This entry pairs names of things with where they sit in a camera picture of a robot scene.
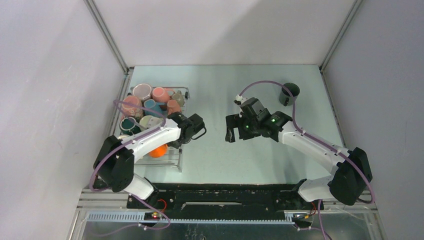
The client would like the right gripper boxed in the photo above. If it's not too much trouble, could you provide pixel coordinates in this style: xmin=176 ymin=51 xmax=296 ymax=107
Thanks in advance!
xmin=225 ymin=113 xmax=261 ymax=143

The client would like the dark green mug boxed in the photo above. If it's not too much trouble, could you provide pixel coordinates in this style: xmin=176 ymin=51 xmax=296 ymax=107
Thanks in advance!
xmin=278 ymin=82 xmax=301 ymax=107

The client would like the salmon printed mug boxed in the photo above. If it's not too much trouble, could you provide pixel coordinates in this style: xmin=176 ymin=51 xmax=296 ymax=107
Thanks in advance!
xmin=166 ymin=99 xmax=182 ymax=116

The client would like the orange mug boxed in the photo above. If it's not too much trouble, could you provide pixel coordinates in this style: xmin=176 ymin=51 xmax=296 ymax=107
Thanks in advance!
xmin=148 ymin=144 xmax=168 ymax=158

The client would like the cream mug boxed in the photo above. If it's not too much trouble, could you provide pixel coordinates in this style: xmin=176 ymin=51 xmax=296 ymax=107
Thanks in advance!
xmin=117 ymin=134 xmax=129 ymax=140

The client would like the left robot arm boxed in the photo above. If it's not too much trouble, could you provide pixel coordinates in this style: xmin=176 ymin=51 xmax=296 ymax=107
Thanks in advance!
xmin=90 ymin=112 xmax=206 ymax=208

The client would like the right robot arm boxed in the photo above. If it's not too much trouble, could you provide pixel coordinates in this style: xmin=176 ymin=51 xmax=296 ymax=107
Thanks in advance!
xmin=225 ymin=110 xmax=373 ymax=209

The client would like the beige small mug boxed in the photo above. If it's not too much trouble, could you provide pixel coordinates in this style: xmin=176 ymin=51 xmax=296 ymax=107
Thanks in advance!
xmin=171 ymin=91 xmax=185 ymax=107

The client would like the light green mug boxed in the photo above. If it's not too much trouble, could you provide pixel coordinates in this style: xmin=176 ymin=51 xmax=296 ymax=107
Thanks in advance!
xmin=138 ymin=115 xmax=163 ymax=131

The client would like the blue mug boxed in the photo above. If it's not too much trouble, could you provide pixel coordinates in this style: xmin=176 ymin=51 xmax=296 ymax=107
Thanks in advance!
xmin=143 ymin=99 xmax=166 ymax=118

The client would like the grey mug white base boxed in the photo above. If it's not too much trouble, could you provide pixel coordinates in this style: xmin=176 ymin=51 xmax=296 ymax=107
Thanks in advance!
xmin=132 ymin=83 xmax=153 ymax=102

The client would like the teal green mug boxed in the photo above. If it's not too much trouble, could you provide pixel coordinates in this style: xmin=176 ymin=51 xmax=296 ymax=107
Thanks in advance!
xmin=119 ymin=116 xmax=142 ymax=136

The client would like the pink patterned mug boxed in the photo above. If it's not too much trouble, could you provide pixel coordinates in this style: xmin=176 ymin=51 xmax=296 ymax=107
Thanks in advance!
xmin=121 ymin=95 xmax=144 ymax=119

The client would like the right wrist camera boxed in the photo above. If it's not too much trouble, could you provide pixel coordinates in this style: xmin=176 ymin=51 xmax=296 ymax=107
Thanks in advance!
xmin=234 ymin=95 xmax=270 ymax=118

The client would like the wire dish rack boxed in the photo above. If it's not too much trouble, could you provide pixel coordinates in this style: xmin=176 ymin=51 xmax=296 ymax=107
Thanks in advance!
xmin=114 ymin=83 xmax=190 ymax=172

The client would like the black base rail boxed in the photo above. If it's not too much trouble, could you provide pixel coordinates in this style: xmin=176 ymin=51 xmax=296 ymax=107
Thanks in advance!
xmin=147 ymin=183 xmax=324 ymax=221

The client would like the aluminium frame rail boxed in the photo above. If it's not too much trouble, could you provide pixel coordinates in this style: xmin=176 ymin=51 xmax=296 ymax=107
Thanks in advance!
xmin=67 ymin=189 xmax=388 ymax=240

